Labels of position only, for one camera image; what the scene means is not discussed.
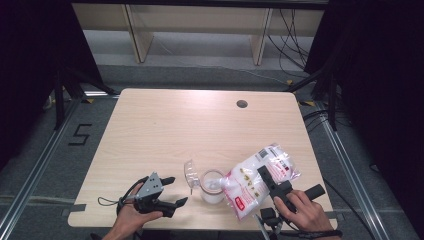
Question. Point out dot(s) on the person's left hand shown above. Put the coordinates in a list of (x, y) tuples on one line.
[(126, 223)]

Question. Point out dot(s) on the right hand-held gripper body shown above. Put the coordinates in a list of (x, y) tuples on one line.
[(283, 191)]

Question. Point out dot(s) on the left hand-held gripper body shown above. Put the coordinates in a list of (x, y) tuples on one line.
[(150, 188)]

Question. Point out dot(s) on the black metal stand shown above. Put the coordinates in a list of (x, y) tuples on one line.
[(60, 100), (331, 100)]

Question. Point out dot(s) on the person's right hand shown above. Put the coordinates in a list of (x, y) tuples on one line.
[(310, 216)]

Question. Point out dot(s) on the light wooden shelf unit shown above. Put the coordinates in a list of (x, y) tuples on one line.
[(200, 18)]

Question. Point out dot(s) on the red and white plastic bag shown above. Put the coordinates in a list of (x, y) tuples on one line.
[(246, 180)]

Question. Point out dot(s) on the black curtain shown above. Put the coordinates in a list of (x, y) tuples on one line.
[(30, 66), (383, 83)]

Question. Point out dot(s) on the dark tape strip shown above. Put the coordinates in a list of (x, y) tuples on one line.
[(330, 215), (78, 208)]

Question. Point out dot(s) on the metal floor rail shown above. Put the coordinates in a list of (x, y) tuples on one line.
[(40, 166), (343, 153)]

